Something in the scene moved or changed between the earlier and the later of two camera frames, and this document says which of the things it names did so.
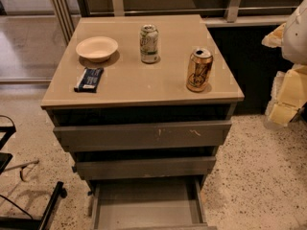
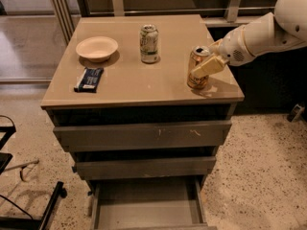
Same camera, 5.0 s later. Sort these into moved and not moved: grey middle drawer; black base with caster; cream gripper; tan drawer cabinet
Moved: cream gripper
Not moved: grey middle drawer; black base with caster; tan drawer cabinet
